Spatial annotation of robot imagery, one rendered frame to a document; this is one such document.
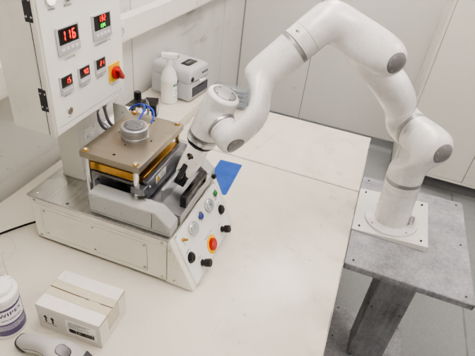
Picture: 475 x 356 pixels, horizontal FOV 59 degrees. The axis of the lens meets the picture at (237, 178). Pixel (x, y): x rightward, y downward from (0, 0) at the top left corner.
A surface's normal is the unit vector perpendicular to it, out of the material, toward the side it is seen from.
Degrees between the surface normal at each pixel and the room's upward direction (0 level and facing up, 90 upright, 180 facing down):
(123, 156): 0
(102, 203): 90
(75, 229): 90
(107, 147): 0
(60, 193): 0
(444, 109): 90
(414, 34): 90
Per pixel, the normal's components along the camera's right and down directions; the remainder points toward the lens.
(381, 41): -0.16, -0.02
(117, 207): -0.33, 0.52
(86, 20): 0.94, 0.27
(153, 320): 0.11, -0.81
